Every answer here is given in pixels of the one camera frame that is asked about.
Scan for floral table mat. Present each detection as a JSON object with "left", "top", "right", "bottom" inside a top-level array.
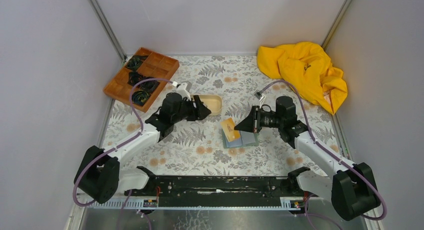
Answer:
[{"left": 122, "top": 56, "right": 342, "bottom": 176}]

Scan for green card holder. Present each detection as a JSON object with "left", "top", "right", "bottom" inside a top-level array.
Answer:
[{"left": 221, "top": 130, "right": 259, "bottom": 149}]

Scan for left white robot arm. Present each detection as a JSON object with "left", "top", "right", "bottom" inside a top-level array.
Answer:
[{"left": 72, "top": 83, "right": 212, "bottom": 206}]

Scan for orange compartment tray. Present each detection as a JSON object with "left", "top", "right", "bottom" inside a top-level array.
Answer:
[{"left": 103, "top": 47, "right": 180, "bottom": 112}]

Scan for aluminium frame post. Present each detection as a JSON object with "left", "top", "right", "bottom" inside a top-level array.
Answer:
[
  {"left": 88, "top": 0, "right": 127, "bottom": 63},
  {"left": 321, "top": 0, "right": 353, "bottom": 51}
]

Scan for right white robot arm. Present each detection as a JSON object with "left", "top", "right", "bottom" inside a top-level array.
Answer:
[{"left": 235, "top": 96, "right": 382, "bottom": 220}]

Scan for beige oval tray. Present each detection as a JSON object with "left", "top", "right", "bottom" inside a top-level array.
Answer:
[{"left": 191, "top": 94, "right": 223, "bottom": 116}]

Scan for black coiled strap top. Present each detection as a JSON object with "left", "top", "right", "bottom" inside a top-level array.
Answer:
[{"left": 125, "top": 55, "right": 149, "bottom": 72}]

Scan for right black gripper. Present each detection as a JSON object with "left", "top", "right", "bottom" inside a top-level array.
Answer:
[{"left": 234, "top": 106, "right": 284, "bottom": 133}]

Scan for purple cable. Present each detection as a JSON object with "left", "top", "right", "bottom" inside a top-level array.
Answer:
[
  {"left": 254, "top": 80, "right": 388, "bottom": 230},
  {"left": 72, "top": 78, "right": 180, "bottom": 230}
]

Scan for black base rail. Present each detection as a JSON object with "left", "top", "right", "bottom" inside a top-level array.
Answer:
[{"left": 124, "top": 175, "right": 321, "bottom": 208}]

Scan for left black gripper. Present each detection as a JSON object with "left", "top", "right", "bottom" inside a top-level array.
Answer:
[{"left": 171, "top": 96, "right": 212, "bottom": 125}]

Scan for black coiled strap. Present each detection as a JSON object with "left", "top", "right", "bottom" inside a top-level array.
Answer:
[
  {"left": 125, "top": 55, "right": 149, "bottom": 72},
  {"left": 140, "top": 76, "right": 161, "bottom": 92},
  {"left": 127, "top": 72, "right": 144, "bottom": 88},
  {"left": 130, "top": 90, "right": 149, "bottom": 107}
]

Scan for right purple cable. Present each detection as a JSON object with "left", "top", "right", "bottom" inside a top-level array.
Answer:
[{"left": 254, "top": 80, "right": 388, "bottom": 230}]

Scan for left aluminium frame post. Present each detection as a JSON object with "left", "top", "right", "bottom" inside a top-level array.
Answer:
[{"left": 88, "top": 0, "right": 127, "bottom": 63}]

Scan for right aluminium frame post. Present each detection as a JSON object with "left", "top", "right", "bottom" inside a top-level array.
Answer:
[{"left": 321, "top": 0, "right": 353, "bottom": 51}]

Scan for black coiled strap middle right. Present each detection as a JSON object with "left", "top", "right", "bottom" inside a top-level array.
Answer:
[{"left": 140, "top": 76, "right": 161, "bottom": 92}]

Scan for yellow cloth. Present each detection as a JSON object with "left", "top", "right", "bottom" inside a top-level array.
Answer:
[{"left": 256, "top": 42, "right": 348, "bottom": 115}]

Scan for black coiled strap bottom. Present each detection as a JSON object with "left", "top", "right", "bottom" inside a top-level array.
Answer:
[{"left": 130, "top": 90, "right": 149, "bottom": 107}]

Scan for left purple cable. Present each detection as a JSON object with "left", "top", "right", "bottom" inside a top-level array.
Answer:
[{"left": 72, "top": 78, "right": 180, "bottom": 230}]

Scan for black coiled strap middle left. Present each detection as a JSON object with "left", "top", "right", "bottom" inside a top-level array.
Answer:
[{"left": 127, "top": 72, "right": 144, "bottom": 88}]

